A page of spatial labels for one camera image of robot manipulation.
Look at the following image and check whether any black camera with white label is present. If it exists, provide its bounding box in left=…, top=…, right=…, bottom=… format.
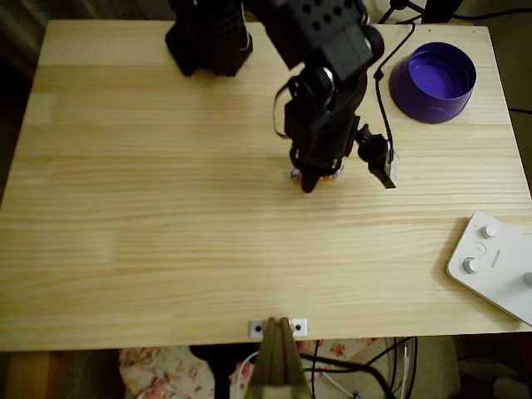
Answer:
left=356, top=123, right=400, bottom=190

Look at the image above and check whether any purple plastic bowl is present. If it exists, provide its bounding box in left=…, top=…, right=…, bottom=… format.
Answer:
left=388, top=41, right=478, bottom=125

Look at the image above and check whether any white lamp base with knobs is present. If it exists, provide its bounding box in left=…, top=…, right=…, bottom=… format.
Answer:
left=446, top=211, right=532, bottom=328

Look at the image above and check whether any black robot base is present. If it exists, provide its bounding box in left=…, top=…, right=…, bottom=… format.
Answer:
left=165, top=0, right=254, bottom=77

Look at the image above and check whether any candy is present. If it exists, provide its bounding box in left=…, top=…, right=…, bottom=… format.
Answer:
left=289, top=163, right=347, bottom=183

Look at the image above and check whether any black camera cable with ferrite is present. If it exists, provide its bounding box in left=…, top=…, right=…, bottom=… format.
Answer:
left=372, top=21, right=416, bottom=147

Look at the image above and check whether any white cable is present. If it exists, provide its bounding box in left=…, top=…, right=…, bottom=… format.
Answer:
left=228, top=351, right=354, bottom=399

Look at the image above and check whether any pink floral fabric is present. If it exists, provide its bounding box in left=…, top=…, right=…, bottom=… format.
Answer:
left=118, top=337, right=379, bottom=399

